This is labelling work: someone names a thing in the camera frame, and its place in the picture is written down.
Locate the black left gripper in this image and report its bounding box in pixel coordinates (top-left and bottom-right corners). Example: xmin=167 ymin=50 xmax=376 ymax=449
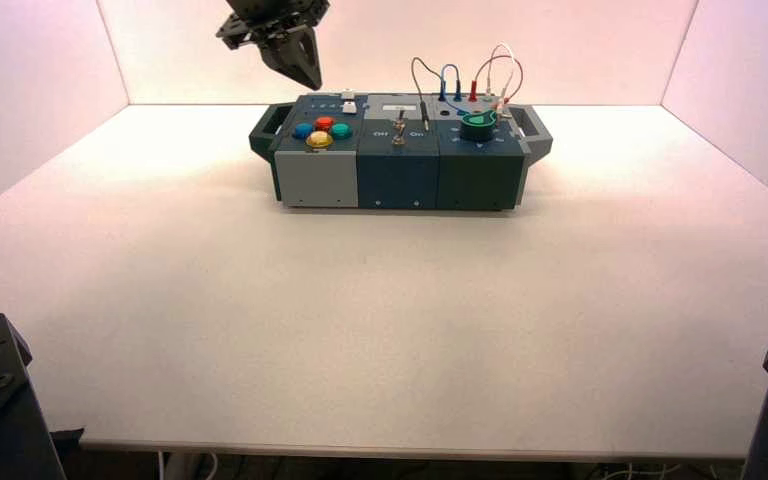
xmin=216 ymin=0 xmax=332 ymax=93

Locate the blue grey modular task box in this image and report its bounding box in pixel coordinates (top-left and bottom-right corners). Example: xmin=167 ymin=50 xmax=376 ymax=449
xmin=248 ymin=92 xmax=554 ymax=213

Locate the green black rotary knob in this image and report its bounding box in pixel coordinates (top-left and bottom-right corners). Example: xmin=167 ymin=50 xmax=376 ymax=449
xmin=458 ymin=111 xmax=499 ymax=144

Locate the white table leg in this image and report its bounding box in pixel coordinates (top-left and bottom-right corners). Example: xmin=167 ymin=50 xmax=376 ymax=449
xmin=157 ymin=450 xmax=204 ymax=480

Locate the grey thin cable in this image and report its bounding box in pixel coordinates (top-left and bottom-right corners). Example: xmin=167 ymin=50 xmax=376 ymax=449
xmin=411 ymin=56 xmax=444 ymax=105

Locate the blue jumper cable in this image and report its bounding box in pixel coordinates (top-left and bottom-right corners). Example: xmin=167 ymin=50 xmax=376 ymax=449
xmin=438 ymin=64 xmax=463 ymax=104

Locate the red jumper cable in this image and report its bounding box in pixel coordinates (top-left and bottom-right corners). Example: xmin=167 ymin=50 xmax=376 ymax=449
xmin=467 ymin=54 xmax=524 ymax=112

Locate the white jumper cable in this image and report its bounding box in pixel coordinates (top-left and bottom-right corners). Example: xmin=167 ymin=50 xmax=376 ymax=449
xmin=485 ymin=43 xmax=518 ymax=117

